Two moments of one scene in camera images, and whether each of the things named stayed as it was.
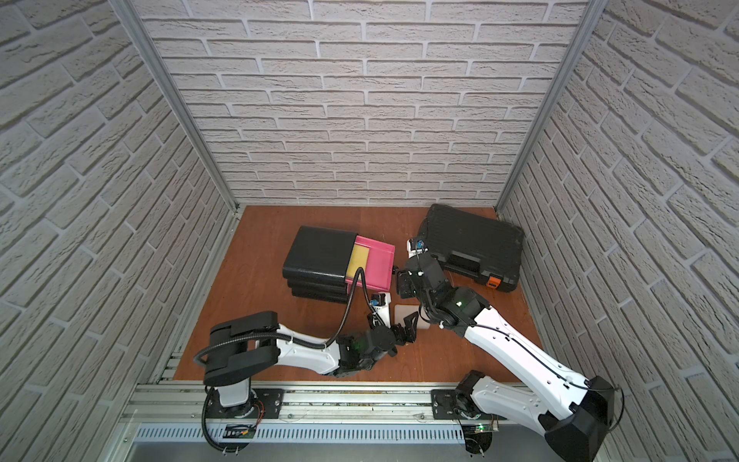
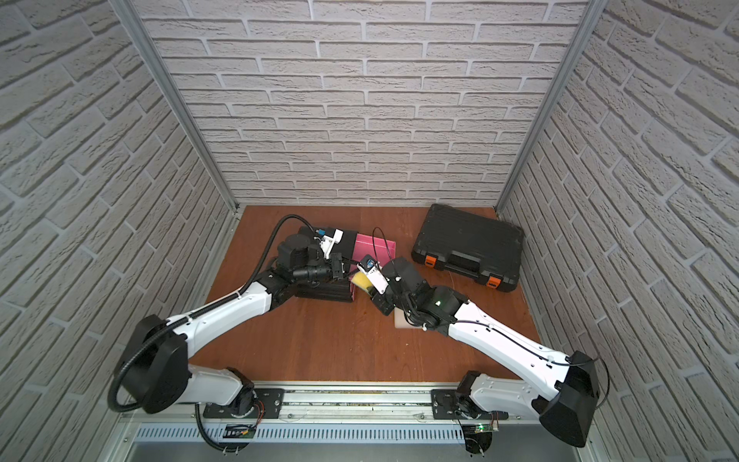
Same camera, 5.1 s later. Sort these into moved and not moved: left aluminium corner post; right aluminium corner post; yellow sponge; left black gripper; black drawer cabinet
Moved: left black gripper; yellow sponge
Not moved: left aluminium corner post; right aluminium corner post; black drawer cabinet
